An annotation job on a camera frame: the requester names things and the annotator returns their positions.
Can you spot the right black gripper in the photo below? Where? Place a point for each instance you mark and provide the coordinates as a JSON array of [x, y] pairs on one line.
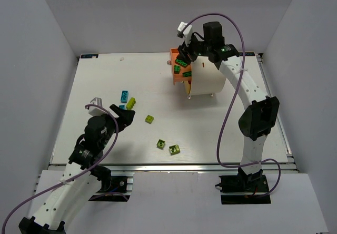
[[191, 49]]

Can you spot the yellow drawer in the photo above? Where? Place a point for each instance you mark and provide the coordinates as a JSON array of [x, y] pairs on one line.
[[187, 85]]

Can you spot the small cyan lego brick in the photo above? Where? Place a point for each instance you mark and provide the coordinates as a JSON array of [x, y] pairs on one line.
[[122, 107]]

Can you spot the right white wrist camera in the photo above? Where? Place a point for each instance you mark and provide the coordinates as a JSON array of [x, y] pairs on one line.
[[185, 31]]

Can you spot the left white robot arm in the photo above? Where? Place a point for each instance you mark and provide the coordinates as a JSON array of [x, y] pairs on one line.
[[83, 178]]

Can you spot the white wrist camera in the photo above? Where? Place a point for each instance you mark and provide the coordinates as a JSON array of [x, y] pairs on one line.
[[185, 31], [95, 107]]

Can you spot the cream cylindrical drawer cabinet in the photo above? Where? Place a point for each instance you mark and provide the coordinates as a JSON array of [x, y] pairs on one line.
[[206, 78]]

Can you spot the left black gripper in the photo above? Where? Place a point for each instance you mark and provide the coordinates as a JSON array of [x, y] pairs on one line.
[[119, 119]]

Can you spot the long cyan lego brick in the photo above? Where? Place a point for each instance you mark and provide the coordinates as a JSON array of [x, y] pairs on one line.
[[124, 96]]

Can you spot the lime square lego brick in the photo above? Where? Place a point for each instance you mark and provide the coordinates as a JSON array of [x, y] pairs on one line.
[[174, 149], [149, 119], [160, 144]]

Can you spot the long lime lego brick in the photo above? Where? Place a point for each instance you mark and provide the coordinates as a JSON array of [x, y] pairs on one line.
[[131, 103]]

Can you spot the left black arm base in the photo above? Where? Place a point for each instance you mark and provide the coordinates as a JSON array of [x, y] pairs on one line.
[[117, 190]]

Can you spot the large green lego brick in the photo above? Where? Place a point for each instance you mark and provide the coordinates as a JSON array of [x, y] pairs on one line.
[[181, 63]]

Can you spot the aluminium table rail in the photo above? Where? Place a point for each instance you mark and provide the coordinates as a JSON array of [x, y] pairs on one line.
[[267, 168]]

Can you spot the orange drawer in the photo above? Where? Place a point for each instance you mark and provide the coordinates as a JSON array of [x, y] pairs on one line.
[[179, 73]]

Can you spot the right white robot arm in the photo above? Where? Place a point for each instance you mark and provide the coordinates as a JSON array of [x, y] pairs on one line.
[[260, 110]]

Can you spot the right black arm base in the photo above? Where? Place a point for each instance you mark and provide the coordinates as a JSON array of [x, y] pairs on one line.
[[232, 194]]

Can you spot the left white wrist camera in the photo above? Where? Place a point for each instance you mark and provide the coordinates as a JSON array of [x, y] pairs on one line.
[[95, 107]]

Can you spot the left blue corner label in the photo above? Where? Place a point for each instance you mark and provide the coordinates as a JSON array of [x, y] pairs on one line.
[[89, 56]]

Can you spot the small green lego brick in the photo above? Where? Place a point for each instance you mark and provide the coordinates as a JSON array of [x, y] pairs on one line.
[[176, 69]]

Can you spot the long green lego brick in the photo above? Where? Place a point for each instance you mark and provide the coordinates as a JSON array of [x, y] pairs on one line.
[[187, 74]]

